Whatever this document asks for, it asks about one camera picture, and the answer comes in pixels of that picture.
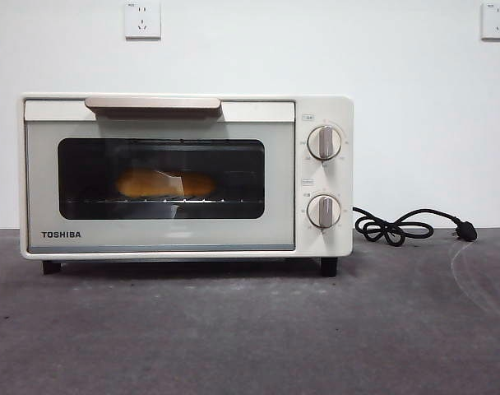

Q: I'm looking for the yellow corn cob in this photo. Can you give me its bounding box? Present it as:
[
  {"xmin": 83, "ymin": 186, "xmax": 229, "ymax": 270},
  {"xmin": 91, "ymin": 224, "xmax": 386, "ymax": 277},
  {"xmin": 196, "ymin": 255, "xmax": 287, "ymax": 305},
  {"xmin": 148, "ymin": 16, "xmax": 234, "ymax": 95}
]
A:
[{"xmin": 115, "ymin": 166, "xmax": 217, "ymax": 198}]

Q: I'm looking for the oven door with glass window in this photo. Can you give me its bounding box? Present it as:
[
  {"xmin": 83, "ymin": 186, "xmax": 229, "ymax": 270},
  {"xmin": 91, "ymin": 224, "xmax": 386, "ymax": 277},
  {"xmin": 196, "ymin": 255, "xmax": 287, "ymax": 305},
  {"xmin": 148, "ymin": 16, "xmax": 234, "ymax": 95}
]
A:
[{"xmin": 24, "ymin": 97, "xmax": 296, "ymax": 252}]

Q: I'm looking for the metal wire oven rack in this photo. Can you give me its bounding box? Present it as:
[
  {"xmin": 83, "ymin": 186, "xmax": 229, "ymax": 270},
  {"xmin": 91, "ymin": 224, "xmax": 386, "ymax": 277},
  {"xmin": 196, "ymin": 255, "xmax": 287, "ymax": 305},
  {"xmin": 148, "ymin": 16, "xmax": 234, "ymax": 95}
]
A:
[{"xmin": 67, "ymin": 198, "xmax": 262, "ymax": 206}]

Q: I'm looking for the black power cable with plug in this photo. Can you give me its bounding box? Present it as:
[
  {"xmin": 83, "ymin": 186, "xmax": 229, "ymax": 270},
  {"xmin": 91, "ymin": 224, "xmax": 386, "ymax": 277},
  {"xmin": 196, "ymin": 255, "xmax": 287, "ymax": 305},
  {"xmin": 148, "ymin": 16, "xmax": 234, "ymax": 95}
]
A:
[{"xmin": 351, "ymin": 205, "xmax": 479, "ymax": 248}]

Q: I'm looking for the white wall socket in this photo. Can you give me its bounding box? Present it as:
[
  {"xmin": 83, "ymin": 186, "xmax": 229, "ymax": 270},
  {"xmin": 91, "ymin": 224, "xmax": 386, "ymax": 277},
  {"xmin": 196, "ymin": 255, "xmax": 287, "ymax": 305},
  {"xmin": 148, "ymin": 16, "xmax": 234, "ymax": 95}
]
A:
[
  {"xmin": 124, "ymin": 0, "xmax": 161, "ymax": 41},
  {"xmin": 480, "ymin": 2, "xmax": 500, "ymax": 41}
]

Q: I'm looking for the cream oven control knob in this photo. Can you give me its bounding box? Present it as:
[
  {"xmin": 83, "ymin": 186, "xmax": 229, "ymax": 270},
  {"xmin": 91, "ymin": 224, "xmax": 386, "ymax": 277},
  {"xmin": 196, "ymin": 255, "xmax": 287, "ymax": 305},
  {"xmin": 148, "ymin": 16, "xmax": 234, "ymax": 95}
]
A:
[
  {"xmin": 306, "ymin": 193, "xmax": 342, "ymax": 230},
  {"xmin": 307, "ymin": 125, "xmax": 344, "ymax": 161}
]

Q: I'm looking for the cream Toshiba toaster oven body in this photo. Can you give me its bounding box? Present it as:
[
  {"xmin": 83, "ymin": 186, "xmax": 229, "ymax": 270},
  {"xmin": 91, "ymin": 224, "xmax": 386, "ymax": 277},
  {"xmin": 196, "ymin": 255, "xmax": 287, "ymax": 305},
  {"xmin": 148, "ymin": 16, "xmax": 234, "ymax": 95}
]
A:
[{"xmin": 18, "ymin": 93, "xmax": 354, "ymax": 277}]

